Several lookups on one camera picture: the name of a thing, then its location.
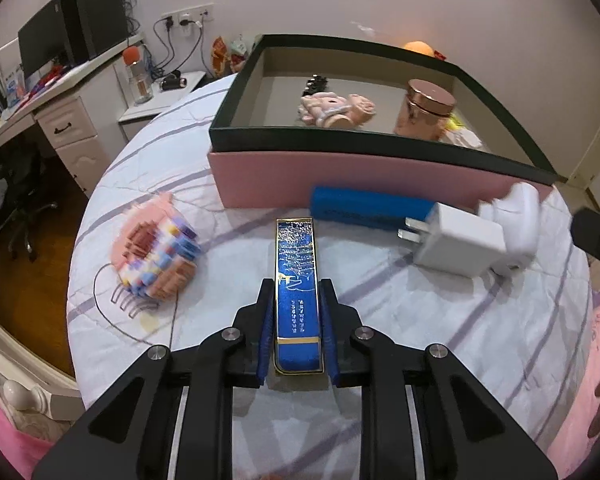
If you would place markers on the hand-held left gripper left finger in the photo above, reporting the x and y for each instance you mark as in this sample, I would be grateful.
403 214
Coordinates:
264 340

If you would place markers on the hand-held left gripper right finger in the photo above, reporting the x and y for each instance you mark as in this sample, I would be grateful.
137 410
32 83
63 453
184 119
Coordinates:
330 340

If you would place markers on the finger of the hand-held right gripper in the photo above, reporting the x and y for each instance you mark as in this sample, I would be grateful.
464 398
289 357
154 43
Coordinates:
597 240

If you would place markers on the blue gold-rimmed plaque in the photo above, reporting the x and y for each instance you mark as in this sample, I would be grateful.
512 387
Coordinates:
297 300

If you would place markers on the pink block house toy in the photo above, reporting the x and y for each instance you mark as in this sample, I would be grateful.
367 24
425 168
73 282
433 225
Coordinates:
155 255

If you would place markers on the blue oblong case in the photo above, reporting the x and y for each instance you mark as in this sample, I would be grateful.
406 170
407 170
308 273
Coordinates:
370 206

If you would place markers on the white plug charger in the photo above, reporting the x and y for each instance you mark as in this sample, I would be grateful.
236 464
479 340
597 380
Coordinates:
455 242

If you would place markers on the pink box with black rim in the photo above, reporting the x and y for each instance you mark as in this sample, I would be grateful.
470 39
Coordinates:
260 180

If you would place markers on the yellow packet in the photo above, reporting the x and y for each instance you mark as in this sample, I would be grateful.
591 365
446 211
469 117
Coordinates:
456 122

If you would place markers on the rose gold jar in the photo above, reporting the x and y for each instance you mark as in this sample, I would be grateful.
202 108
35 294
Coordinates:
425 107

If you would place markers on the pink pig figurine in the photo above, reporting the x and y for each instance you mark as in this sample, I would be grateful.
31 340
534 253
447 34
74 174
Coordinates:
337 110

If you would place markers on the black hair clip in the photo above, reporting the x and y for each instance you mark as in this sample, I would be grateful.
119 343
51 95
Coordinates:
315 83

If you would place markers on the white side table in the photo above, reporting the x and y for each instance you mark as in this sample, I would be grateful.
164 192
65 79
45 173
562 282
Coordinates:
150 107

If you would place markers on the small black device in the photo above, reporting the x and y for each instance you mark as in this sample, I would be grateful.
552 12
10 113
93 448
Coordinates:
171 82

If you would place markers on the pink bed sheet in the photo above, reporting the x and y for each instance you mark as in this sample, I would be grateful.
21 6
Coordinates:
5 435

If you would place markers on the black office chair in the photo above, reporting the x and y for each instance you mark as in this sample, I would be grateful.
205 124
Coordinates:
15 200

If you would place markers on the white desk with drawers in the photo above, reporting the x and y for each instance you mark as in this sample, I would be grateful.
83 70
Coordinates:
70 130

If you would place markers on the orange snack bag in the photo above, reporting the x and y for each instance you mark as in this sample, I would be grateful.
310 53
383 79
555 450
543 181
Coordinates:
219 57

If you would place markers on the clear bottle with red cap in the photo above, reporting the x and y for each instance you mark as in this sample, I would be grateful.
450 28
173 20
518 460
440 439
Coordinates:
139 77

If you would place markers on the blue white carton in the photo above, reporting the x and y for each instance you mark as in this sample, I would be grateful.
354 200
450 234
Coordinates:
12 87

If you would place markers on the black computer tower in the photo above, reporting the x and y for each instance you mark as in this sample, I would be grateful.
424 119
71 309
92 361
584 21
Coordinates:
95 17

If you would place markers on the black computer monitor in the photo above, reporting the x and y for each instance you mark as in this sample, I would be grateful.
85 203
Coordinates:
40 40

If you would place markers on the white bed frame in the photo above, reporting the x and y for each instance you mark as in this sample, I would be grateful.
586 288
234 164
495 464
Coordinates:
25 392

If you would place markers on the white wall socket strip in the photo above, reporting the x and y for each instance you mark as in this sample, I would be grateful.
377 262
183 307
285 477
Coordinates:
187 15

